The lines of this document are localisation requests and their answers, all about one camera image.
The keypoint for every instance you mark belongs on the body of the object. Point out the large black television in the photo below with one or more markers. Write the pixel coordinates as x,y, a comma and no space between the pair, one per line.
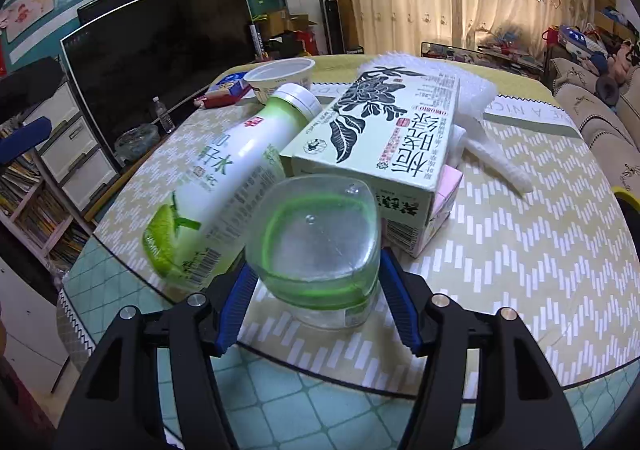
147,49

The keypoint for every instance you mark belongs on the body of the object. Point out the clear water bottle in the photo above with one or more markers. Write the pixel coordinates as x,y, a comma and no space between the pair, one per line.
163,115

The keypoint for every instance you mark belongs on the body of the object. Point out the glass low table with clutter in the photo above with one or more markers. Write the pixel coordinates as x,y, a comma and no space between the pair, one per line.
485,57

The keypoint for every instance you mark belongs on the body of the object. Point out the white foam mesh sheet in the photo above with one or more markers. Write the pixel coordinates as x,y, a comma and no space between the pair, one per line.
475,94

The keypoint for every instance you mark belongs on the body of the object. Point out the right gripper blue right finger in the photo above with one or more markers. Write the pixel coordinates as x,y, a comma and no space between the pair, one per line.
404,313

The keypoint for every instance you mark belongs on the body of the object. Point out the glass ashtray bowl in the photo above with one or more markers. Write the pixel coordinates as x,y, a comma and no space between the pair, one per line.
134,143

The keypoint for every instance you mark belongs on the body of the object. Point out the green white drink bottle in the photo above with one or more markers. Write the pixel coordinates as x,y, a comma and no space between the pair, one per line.
201,227

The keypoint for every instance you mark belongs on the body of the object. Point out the green tea carton box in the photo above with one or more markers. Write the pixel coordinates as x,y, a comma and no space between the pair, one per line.
390,129

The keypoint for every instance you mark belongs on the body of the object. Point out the yellow rimmed black trash bin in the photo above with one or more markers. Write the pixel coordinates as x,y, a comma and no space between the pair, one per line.
630,207

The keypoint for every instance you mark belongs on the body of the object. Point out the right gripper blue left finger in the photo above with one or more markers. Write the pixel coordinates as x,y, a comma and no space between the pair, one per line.
231,312

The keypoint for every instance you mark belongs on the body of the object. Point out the beige sofa with covers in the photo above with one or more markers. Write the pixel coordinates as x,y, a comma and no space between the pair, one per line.
610,131

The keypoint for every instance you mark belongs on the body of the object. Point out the black tower fan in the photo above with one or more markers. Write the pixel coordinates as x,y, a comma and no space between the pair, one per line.
332,25

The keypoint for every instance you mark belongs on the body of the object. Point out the clear plastic cup container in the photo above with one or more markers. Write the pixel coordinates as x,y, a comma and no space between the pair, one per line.
315,243

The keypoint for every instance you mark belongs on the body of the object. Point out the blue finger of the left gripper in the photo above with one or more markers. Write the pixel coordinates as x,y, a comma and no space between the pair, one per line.
24,139

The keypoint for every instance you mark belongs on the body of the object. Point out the red tissue tray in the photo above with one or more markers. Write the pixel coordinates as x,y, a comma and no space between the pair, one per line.
221,97

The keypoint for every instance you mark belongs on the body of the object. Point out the white instant noodle bowl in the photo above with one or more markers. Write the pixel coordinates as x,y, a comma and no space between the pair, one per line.
267,78

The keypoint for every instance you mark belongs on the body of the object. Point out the blue tissue pack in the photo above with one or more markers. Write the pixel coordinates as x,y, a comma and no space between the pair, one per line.
230,82

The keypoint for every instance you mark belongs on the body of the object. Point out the patterned green yellow tablecloth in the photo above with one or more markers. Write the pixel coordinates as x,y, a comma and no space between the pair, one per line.
562,256

